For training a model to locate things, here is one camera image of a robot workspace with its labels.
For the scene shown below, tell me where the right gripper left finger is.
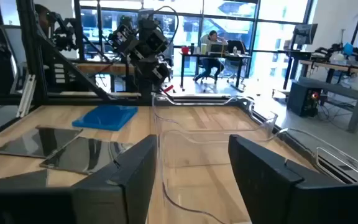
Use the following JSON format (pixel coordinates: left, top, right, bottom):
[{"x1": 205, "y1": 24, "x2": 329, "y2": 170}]
[{"x1": 0, "y1": 134, "x2": 158, "y2": 224}]

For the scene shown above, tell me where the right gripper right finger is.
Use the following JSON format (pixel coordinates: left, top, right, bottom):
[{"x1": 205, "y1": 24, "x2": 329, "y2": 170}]
[{"x1": 227, "y1": 134, "x2": 358, "y2": 224}]

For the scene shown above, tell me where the blue jewel case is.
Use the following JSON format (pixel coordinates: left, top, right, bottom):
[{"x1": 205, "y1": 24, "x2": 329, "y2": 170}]
[{"x1": 71, "y1": 105, "x2": 139, "y2": 132}]

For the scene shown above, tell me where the clear plastic bin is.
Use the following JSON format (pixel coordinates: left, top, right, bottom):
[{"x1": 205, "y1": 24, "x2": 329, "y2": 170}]
[
  {"x1": 158, "y1": 127, "x2": 358, "y2": 224},
  {"x1": 152, "y1": 93, "x2": 278, "y2": 141}
]

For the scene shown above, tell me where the black computer tower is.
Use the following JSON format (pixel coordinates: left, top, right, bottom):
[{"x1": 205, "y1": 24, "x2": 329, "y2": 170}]
[{"x1": 287, "y1": 81, "x2": 323, "y2": 118}]

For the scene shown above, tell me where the silver aluminium extrusion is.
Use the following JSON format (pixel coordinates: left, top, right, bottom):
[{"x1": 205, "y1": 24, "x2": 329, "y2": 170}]
[{"x1": 16, "y1": 73, "x2": 37, "y2": 119}]

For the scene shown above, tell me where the seated person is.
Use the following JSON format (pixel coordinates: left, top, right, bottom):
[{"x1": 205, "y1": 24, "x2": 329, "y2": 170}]
[{"x1": 193, "y1": 30, "x2": 230, "y2": 85}]

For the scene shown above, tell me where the black office desk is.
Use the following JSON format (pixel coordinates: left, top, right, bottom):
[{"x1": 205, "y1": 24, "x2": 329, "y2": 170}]
[{"x1": 178, "y1": 52, "x2": 253, "y2": 93}]

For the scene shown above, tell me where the wooden workbench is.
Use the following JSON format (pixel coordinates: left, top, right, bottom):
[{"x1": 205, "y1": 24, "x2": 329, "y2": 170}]
[{"x1": 296, "y1": 58, "x2": 358, "y2": 133}]

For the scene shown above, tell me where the laptop on desk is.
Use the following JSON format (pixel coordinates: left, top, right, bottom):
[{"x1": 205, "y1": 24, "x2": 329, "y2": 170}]
[{"x1": 209, "y1": 42, "x2": 229, "y2": 55}]

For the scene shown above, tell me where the monitor on stand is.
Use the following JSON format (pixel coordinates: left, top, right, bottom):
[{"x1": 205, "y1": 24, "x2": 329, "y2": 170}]
[{"x1": 283, "y1": 23, "x2": 319, "y2": 91}]

